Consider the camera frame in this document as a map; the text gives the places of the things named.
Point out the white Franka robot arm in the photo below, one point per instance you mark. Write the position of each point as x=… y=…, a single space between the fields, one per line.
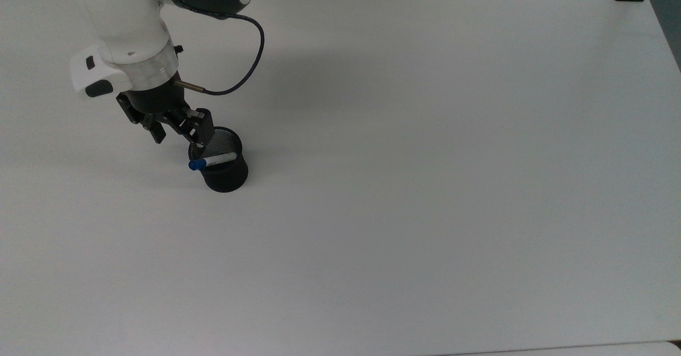
x=122 y=21

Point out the black mesh pen cup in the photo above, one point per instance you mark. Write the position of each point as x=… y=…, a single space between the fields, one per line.
x=229 y=180

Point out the white table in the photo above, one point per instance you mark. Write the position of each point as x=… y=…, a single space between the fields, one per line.
x=585 y=349

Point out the white marker with blue cap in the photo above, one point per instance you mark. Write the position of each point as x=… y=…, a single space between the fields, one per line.
x=198 y=164

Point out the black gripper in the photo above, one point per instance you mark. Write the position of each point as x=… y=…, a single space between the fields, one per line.
x=157 y=98

